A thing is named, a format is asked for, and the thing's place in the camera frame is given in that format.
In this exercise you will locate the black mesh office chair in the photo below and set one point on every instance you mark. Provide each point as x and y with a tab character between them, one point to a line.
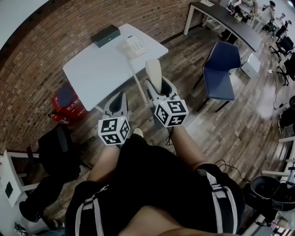
288	69
284	46

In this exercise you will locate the person's shoe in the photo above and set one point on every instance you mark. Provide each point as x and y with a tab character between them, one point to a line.
138	132

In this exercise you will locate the person's black clothing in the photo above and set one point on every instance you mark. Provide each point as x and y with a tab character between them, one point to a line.
156	179

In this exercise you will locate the cream telephone handset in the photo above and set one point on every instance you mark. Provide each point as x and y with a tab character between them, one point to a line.
153	69

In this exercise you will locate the red fire extinguisher box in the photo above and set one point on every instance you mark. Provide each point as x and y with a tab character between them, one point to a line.
69	103

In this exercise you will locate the blue chair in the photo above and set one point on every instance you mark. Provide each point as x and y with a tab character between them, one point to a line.
220	78

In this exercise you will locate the cream telephone base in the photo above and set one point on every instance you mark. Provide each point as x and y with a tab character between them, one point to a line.
136	46

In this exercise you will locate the white shelf unit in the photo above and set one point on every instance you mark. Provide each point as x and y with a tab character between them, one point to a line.
10	177

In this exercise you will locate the white floor cabinet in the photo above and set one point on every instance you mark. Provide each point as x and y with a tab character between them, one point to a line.
251	65

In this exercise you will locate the person's right forearm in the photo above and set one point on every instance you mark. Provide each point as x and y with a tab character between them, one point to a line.
186	147

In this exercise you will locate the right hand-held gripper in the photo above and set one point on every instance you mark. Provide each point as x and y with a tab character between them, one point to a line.
170	111

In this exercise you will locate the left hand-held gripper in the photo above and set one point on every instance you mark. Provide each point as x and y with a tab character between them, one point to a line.
113	129

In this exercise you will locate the white power strip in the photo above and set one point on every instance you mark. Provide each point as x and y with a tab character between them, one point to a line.
269	71

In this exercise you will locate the black flat box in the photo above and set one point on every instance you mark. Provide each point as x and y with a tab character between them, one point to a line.
105	35

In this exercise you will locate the white box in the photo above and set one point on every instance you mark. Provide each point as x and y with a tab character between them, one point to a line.
214	24

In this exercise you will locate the person's left forearm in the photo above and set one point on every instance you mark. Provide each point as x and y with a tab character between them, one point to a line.
103	163

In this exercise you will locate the white table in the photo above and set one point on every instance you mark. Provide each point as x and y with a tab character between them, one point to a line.
96	69

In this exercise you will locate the dark long table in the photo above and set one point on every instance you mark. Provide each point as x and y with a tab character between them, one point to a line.
230	20

